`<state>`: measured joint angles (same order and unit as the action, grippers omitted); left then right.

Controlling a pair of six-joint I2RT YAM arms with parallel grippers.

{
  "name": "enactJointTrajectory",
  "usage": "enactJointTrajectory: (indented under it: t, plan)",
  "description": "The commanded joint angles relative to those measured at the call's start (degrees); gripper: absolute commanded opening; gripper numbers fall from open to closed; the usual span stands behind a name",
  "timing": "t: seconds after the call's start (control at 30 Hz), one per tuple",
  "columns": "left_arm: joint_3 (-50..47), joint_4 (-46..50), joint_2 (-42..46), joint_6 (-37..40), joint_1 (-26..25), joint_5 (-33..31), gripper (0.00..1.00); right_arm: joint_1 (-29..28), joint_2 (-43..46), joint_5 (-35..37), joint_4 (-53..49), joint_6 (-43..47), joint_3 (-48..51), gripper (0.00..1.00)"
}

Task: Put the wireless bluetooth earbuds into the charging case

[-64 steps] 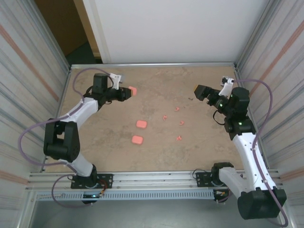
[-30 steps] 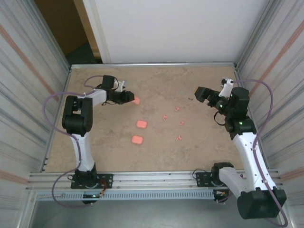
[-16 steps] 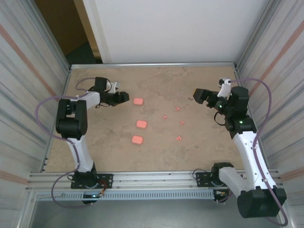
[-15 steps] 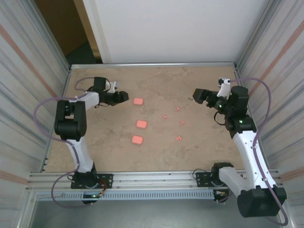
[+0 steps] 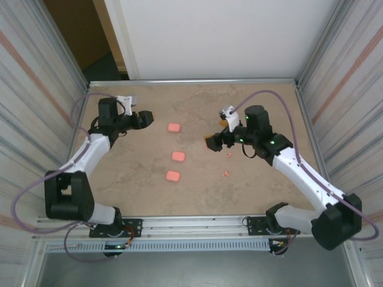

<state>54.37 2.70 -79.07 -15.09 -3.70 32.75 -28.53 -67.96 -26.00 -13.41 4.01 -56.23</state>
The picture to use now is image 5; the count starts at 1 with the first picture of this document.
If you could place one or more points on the pink earbud charging case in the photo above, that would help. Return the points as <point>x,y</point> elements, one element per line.
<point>173,128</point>
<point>178,156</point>
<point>173,176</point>

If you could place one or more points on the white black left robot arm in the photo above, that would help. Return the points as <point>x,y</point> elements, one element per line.
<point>71,209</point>

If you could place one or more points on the brown wooden door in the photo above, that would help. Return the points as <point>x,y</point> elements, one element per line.
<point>74,24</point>

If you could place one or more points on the small black electronics box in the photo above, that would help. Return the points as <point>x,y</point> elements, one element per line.
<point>276,245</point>
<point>118,247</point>

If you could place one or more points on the aluminium side frame bar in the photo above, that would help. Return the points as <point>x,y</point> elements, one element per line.
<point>308,122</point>
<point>78,119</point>

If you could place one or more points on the aluminium cross frame bar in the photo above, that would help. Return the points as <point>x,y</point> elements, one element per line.
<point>194,81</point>

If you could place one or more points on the white door frame trim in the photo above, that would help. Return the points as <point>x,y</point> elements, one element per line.
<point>124,45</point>

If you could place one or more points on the aluminium corner post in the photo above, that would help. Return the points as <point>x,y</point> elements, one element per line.
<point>322,42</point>
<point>63,48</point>

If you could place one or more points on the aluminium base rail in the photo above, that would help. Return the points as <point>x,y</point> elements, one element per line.
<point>194,227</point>

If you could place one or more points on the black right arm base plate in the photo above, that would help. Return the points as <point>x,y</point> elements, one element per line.
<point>254,228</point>

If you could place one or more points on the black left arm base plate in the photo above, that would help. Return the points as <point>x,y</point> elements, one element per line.
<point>134,224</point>

